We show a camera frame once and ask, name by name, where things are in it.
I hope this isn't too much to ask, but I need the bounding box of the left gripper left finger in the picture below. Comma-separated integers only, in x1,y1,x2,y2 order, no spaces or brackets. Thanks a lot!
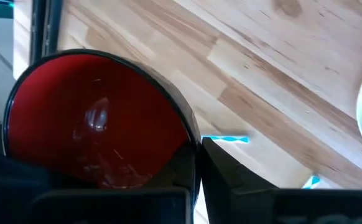
28,140,199,224

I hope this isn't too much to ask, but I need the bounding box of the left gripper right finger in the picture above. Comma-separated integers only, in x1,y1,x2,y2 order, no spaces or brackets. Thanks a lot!
198,136,277,224

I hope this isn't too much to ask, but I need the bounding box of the black bowl with red inside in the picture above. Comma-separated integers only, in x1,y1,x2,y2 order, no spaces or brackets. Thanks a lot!
2,49,202,208

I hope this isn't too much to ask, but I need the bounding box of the black metal frame post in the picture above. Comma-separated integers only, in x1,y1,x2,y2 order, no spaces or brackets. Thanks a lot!
28,0,64,65

